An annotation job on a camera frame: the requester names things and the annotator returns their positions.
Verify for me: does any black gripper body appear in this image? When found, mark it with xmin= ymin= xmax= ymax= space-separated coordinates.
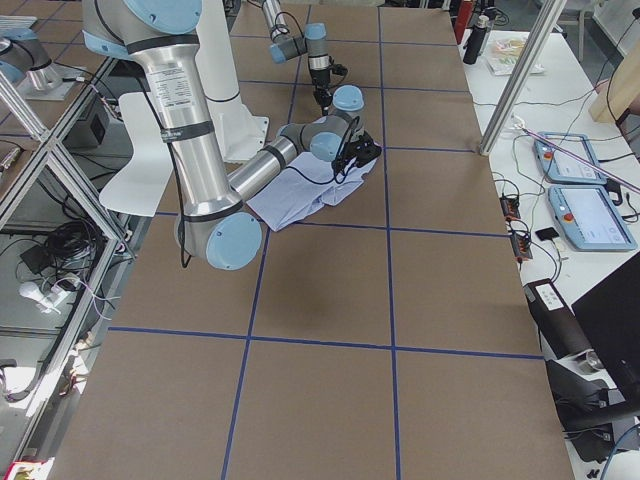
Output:
xmin=331 ymin=131 xmax=382 ymax=170
xmin=312 ymin=74 xmax=332 ymax=108

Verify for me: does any light blue striped shirt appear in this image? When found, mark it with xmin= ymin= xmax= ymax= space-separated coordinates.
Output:
xmin=248 ymin=153 xmax=377 ymax=231

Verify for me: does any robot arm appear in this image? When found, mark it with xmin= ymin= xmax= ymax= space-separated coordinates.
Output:
xmin=82 ymin=1 xmax=381 ymax=270
xmin=249 ymin=0 xmax=349 ymax=116

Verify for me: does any black water bottle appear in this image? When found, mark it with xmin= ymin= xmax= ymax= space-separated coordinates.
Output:
xmin=462 ymin=14 xmax=490 ymax=65

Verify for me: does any metal reacher grabber tool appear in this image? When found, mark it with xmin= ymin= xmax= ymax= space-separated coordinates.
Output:
xmin=513 ymin=116 xmax=639 ymax=193

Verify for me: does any brown paper table mat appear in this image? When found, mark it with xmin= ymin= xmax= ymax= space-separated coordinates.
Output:
xmin=51 ymin=6 xmax=573 ymax=479

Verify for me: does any far teach pendant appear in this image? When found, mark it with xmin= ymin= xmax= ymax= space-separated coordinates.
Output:
xmin=534 ymin=132 xmax=606 ymax=186

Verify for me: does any teach pendant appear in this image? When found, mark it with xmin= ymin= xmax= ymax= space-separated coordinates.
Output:
xmin=534 ymin=132 xmax=606 ymax=186
xmin=547 ymin=185 xmax=637 ymax=252

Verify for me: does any white chair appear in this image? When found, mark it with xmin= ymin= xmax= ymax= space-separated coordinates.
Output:
xmin=99 ymin=92 xmax=172 ymax=217

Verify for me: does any near teach pendant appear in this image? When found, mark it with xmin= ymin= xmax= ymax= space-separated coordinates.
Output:
xmin=547 ymin=185 xmax=637 ymax=252

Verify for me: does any black monitor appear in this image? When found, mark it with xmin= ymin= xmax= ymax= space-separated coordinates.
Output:
xmin=572 ymin=255 xmax=639 ymax=400

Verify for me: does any grey aluminium frame post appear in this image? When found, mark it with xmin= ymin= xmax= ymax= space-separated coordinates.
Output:
xmin=478 ymin=0 xmax=566 ymax=156

